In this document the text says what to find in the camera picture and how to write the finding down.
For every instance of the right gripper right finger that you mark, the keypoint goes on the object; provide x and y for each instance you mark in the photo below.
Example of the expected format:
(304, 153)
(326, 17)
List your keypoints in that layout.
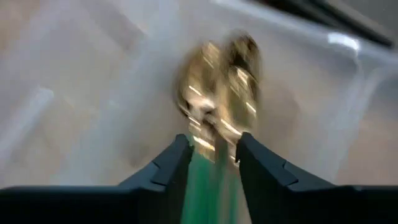
(311, 205)

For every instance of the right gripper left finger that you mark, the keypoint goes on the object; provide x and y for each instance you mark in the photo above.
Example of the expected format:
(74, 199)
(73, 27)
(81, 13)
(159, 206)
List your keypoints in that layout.
(93, 205)

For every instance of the clear plastic cutlery tray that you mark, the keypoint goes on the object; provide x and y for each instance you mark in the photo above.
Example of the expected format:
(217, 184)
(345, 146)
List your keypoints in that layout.
(93, 93)

